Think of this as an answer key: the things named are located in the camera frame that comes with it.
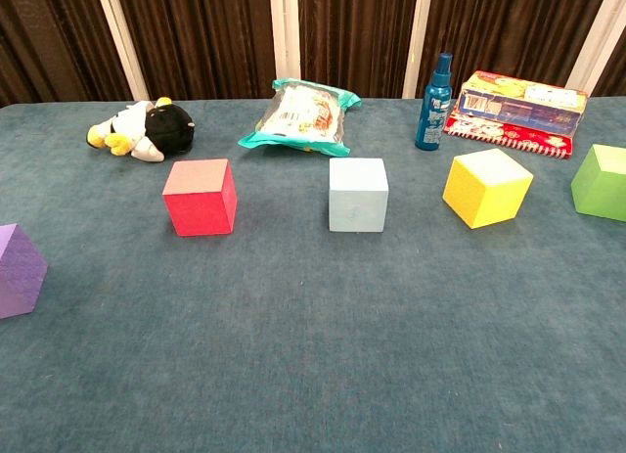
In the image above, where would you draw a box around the light blue foam cube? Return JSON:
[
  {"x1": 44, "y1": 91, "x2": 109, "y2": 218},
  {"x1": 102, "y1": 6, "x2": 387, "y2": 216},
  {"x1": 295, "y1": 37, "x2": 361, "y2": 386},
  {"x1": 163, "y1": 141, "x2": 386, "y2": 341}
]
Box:
[{"x1": 327, "y1": 157, "x2": 390, "y2": 234}]

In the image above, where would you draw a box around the red foam cube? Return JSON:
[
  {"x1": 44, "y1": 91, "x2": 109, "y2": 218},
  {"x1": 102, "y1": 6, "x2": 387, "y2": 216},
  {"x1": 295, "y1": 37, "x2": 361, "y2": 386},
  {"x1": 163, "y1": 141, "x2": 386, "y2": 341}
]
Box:
[{"x1": 161, "y1": 158, "x2": 239, "y2": 238}]

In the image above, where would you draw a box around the yellow foam cube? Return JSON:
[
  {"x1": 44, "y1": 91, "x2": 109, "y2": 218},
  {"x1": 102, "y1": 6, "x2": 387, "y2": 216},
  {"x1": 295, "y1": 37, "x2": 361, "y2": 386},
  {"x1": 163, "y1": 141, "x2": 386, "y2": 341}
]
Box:
[{"x1": 442, "y1": 148, "x2": 535, "y2": 230}]

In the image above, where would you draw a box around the teal clear snack bag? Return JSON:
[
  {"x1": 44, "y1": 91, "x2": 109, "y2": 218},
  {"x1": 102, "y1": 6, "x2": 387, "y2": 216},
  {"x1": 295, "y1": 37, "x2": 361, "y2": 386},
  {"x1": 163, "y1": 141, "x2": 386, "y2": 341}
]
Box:
[{"x1": 237, "y1": 78, "x2": 363, "y2": 158}]

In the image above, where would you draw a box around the teal carpet table mat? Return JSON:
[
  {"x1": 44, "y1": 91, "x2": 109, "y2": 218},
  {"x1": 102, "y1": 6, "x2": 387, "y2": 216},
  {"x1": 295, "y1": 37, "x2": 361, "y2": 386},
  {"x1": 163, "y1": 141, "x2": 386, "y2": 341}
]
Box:
[{"x1": 0, "y1": 96, "x2": 626, "y2": 453}]

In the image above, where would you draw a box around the blue spray bottle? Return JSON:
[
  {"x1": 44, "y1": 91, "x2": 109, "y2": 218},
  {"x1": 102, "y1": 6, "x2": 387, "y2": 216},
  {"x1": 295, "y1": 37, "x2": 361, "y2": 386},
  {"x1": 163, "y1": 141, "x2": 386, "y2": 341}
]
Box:
[{"x1": 414, "y1": 52, "x2": 455, "y2": 152}]

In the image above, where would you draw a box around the black white penguin plush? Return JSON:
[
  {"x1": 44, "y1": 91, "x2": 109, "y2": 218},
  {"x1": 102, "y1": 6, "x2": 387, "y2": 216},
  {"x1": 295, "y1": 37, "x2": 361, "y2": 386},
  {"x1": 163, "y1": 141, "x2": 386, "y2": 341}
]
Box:
[{"x1": 86, "y1": 96, "x2": 196, "y2": 163}]

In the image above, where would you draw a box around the dark brown curtain panel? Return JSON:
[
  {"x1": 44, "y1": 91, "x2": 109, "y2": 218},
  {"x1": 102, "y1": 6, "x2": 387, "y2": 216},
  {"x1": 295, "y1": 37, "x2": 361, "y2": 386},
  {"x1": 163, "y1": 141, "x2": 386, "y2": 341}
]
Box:
[
  {"x1": 415, "y1": 0, "x2": 611, "y2": 100},
  {"x1": 114, "y1": 0, "x2": 276, "y2": 102},
  {"x1": 0, "y1": 0, "x2": 134, "y2": 108},
  {"x1": 296, "y1": 0, "x2": 421, "y2": 101}
]

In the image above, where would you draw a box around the red spiral notebook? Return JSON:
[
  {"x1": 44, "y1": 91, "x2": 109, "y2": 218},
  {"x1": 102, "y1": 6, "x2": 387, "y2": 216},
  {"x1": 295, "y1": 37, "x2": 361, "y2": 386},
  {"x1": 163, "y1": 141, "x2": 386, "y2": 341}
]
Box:
[{"x1": 442, "y1": 111, "x2": 574, "y2": 160}]

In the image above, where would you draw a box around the yellow blue carton box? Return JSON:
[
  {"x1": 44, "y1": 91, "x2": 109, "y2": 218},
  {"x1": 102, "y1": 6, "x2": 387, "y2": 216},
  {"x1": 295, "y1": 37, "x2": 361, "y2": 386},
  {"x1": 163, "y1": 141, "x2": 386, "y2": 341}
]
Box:
[{"x1": 457, "y1": 70, "x2": 589, "y2": 139}]

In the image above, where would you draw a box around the green foam cube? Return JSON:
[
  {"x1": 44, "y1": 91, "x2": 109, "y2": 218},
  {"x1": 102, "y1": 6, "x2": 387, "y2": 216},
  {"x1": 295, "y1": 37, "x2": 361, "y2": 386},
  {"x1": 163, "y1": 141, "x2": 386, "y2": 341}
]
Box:
[{"x1": 570, "y1": 143, "x2": 626, "y2": 223}]

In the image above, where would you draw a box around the purple foam cube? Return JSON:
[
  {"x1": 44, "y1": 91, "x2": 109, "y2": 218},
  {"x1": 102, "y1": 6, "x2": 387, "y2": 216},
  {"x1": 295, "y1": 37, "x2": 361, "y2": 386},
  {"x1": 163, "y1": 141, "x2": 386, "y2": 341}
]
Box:
[{"x1": 0, "y1": 222, "x2": 49, "y2": 321}]

